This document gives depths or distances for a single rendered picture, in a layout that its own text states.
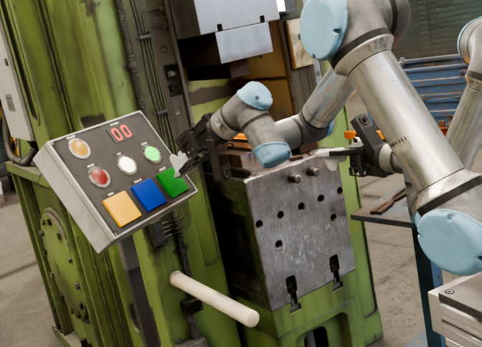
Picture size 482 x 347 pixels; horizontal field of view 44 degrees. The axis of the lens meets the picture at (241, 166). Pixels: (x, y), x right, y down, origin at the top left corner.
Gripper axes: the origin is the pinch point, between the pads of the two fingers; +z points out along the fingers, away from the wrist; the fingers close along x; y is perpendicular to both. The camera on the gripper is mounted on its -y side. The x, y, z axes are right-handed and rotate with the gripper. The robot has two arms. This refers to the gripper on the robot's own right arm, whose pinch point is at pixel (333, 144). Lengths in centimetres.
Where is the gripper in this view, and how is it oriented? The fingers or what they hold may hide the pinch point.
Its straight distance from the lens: 172.0
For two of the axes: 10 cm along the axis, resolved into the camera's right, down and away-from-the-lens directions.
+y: 1.9, 9.6, 2.2
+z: -5.4, -0.9, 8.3
